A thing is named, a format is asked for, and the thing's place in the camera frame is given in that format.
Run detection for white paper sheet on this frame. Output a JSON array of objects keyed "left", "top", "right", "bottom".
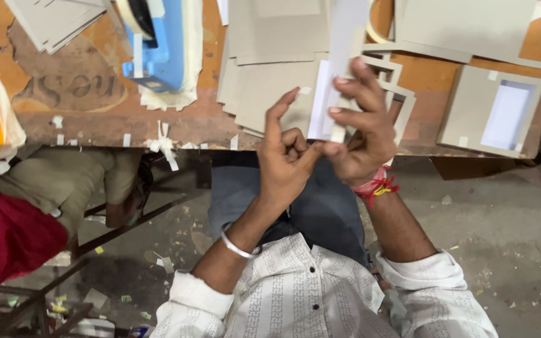
[{"left": 308, "top": 60, "right": 346, "bottom": 141}]

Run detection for dark metal bench frame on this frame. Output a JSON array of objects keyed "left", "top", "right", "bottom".
[{"left": 0, "top": 157, "right": 213, "bottom": 338}]

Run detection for long white paper strip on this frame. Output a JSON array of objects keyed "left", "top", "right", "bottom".
[{"left": 322, "top": 0, "right": 371, "bottom": 144}]

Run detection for white paper insert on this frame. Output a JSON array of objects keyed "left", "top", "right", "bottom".
[{"left": 480, "top": 80, "right": 537, "bottom": 151}]

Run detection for stack of grey cardboard sheets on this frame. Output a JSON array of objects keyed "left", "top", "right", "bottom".
[{"left": 216, "top": 0, "right": 333, "bottom": 139}]

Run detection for grey cardboard window frame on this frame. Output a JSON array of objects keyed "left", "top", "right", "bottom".
[{"left": 436, "top": 65, "right": 541, "bottom": 159}]

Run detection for grey cardboard panel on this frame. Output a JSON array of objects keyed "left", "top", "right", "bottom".
[{"left": 395, "top": 0, "right": 540, "bottom": 51}]

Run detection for paper litter scraps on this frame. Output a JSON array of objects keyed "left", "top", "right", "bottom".
[{"left": 8, "top": 192, "right": 541, "bottom": 325}]

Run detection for person's right hand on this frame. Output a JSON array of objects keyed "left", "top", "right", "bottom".
[{"left": 321, "top": 56, "right": 399, "bottom": 187}]

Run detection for white tape scraps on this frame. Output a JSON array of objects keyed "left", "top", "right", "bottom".
[{"left": 50, "top": 115, "right": 240, "bottom": 172}]

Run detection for red thread wristband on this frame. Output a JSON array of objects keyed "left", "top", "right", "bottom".
[{"left": 351, "top": 164, "right": 400, "bottom": 207}]

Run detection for pile of grey cardboard boards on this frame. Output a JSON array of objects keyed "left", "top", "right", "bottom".
[{"left": 4, "top": 0, "right": 112, "bottom": 54}]

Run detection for cream tape roll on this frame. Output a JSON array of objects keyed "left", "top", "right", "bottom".
[{"left": 113, "top": 0, "right": 165, "bottom": 41}]

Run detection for silver bangle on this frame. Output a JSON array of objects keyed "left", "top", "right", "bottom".
[{"left": 220, "top": 223, "right": 263, "bottom": 260}]

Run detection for narrow grey cardboard frame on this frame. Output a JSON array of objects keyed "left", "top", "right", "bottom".
[{"left": 378, "top": 80, "right": 417, "bottom": 147}]

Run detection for blue tape dispenser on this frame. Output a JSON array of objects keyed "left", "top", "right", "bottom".
[{"left": 121, "top": 0, "right": 187, "bottom": 93}]

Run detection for person's left hand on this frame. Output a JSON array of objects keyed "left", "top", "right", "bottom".
[{"left": 256, "top": 87, "right": 326, "bottom": 213}]

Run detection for blue jeans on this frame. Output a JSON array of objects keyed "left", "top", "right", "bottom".
[{"left": 208, "top": 152, "right": 370, "bottom": 268}]

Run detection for thin tape ring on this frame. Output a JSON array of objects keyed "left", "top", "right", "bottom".
[{"left": 366, "top": 0, "right": 396, "bottom": 45}]

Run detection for large grey cardboard frame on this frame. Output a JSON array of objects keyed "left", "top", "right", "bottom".
[{"left": 362, "top": 0, "right": 541, "bottom": 72}]

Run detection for white patterned shirt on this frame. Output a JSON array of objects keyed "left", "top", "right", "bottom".
[{"left": 151, "top": 232, "right": 499, "bottom": 338}]

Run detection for small grey cardboard frame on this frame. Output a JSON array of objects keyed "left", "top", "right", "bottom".
[{"left": 361, "top": 54, "right": 404, "bottom": 86}]

